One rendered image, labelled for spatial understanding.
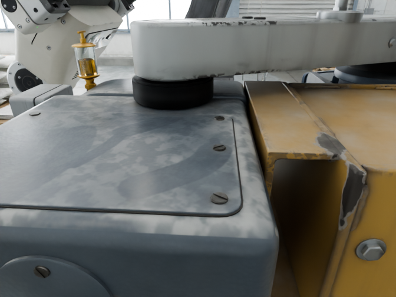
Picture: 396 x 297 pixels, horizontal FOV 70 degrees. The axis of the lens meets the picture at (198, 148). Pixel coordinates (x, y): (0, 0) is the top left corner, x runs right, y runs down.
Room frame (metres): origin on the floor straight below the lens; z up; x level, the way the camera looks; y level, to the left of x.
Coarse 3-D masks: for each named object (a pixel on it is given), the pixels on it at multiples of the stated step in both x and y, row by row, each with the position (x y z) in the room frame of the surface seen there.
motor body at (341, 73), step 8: (336, 72) 0.51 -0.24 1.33; (344, 72) 0.48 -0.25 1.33; (352, 72) 0.48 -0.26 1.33; (360, 72) 0.48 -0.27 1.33; (368, 72) 0.48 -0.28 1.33; (376, 72) 0.48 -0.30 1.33; (336, 80) 0.54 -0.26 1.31; (344, 80) 0.48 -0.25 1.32; (352, 80) 0.46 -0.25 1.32; (360, 80) 0.45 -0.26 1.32; (368, 80) 0.44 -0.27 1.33; (376, 80) 0.44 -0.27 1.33; (384, 80) 0.43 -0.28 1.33; (392, 80) 0.43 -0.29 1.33
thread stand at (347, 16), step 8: (336, 0) 0.37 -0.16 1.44; (344, 0) 0.36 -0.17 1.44; (336, 8) 0.37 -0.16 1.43; (344, 8) 0.36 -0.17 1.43; (320, 16) 0.36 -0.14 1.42; (328, 16) 0.35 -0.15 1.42; (336, 16) 0.35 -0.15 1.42; (344, 16) 0.34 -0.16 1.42; (352, 16) 0.34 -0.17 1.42; (360, 16) 0.35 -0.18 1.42
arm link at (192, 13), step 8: (192, 0) 0.65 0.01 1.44; (200, 0) 0.65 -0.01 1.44; (208, 0) 0.64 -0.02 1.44; (216, 0) 0.64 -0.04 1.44; (192, 8) 0.64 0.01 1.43; (200, 8) 0.64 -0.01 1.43; (208, 8) 0.64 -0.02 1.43; (216, 8) 0.65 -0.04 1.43; (192, 16) 0.64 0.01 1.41; (200, 16) 0.64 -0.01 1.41; (208, 16) 0.63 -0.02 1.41
